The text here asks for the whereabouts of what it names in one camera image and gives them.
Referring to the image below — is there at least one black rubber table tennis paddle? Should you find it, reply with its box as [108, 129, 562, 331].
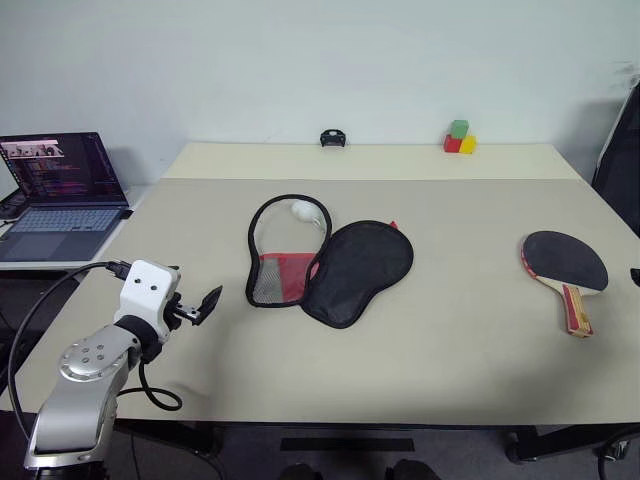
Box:
[519, 230, 610, 339]

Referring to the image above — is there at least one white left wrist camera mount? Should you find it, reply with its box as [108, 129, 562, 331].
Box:
[113, 259, 182, 342]

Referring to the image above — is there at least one white ping pong ball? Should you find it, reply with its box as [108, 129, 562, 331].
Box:
[291, 199, 324, 225]

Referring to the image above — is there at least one white side table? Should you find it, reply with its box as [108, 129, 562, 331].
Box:
[0, 184, 151, 274]

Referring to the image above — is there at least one black office chair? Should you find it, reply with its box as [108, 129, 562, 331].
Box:
[591, 79, 640, 236]

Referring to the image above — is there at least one black red mesh paddle case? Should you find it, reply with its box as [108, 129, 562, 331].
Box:
[244, 194, 416, 330]

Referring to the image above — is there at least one open dark laptop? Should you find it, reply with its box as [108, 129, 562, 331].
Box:
[0, 131, 132, 263]

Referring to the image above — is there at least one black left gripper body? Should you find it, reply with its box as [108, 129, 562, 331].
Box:
[166, 291, 205, 332]

